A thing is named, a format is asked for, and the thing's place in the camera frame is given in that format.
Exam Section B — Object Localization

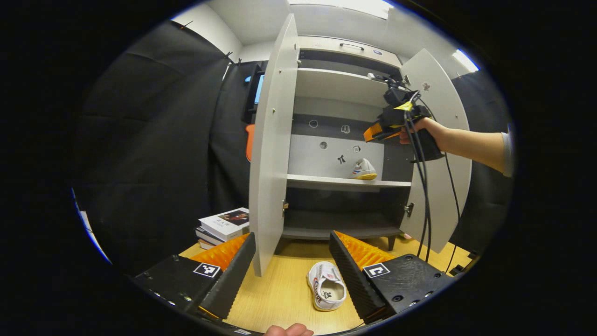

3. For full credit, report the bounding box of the small ceiling light panel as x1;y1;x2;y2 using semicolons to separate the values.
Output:
451;49;480;73

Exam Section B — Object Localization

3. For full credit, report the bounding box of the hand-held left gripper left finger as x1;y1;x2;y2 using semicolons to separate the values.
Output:
128;232;256;321

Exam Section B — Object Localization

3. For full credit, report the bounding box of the white cabinet door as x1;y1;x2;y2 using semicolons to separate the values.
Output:
249;13;299;277
399;48;472;253

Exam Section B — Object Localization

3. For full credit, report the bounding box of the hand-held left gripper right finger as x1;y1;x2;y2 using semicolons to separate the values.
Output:
329;231;455;325

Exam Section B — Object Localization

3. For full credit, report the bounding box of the black backdrop cloth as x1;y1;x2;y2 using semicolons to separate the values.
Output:
75;21;514;276

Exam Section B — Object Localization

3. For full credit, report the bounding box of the large ceiling light panel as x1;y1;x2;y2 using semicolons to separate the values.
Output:
288;0;395;20

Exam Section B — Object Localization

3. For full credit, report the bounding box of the white canvas shoe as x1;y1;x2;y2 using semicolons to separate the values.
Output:
351;158;378;181
307;261;347;312

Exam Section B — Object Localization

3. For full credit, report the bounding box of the white shoe cabinet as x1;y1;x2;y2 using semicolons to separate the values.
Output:
273;35;416;252

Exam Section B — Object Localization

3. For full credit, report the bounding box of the white book with photo cover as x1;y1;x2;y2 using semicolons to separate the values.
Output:
199;208;250;242

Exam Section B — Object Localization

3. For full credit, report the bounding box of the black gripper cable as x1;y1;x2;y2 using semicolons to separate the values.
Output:
402;92;462;276

